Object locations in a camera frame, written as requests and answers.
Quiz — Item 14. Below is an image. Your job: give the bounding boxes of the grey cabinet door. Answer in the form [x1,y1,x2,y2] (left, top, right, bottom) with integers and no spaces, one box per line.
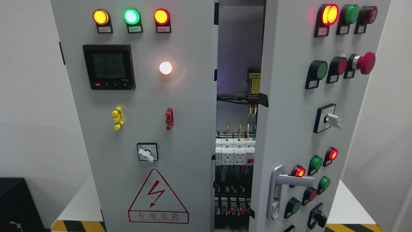
[249,0,390,232]
[51,0,218,232]

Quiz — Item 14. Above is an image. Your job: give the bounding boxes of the white socket module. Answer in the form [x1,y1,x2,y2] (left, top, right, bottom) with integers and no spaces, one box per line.
[221,138,246,165]

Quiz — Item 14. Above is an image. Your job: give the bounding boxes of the red white three-pole breaker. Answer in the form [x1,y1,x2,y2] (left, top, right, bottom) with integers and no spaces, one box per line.
[246,139,256,166]

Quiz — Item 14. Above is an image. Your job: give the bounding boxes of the metal mesh power supply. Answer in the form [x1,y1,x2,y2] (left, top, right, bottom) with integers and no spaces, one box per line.
[246,68,261,100]

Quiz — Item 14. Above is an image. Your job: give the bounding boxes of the white glowing lamp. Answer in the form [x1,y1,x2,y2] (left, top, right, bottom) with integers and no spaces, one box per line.
[159,61,173,75]

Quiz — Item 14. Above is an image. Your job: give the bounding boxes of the red electric hazard sticker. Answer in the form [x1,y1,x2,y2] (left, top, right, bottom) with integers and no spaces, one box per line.
[128,169,189,224]

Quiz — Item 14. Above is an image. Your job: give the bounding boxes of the black digital power meter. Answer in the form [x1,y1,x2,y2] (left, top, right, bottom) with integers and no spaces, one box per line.
[82,44,136,90]

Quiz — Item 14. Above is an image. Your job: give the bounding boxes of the red indicator lamp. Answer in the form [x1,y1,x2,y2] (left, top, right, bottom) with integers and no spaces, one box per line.
[154,8,171,33]

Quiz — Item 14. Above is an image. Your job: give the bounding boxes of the green indicator lamp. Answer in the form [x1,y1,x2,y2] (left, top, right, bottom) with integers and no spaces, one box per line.
[123,8,143,33]

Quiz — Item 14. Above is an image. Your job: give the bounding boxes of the yellow indicator lamp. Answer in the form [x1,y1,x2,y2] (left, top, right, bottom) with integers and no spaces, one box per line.
[93,9,113,34]

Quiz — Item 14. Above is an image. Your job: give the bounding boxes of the red emergency stop button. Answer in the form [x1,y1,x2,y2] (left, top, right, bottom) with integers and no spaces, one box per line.
[344,52,376,78]

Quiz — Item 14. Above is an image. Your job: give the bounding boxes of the black box at left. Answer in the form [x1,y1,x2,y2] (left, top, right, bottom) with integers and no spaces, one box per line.
[0,178,45,232]

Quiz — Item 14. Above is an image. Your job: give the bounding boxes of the red terminal post block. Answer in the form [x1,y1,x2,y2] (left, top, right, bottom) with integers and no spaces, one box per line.
[165,107,174,131]

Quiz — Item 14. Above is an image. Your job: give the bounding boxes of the white rotary selector switch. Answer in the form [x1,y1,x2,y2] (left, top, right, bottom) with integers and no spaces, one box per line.
[136,142,159,163]

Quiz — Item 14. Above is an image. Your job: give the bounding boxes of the yellow terminal post block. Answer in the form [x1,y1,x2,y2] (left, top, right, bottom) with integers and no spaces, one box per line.
[112,107,124,130]

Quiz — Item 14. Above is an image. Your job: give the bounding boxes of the silver door lever handle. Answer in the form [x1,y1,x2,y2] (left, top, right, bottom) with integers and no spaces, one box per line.
[267,165,314,220]

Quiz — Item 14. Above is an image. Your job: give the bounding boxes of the white rotary switch right door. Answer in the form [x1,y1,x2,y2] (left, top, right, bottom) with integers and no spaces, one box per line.
[313,104,342,133]

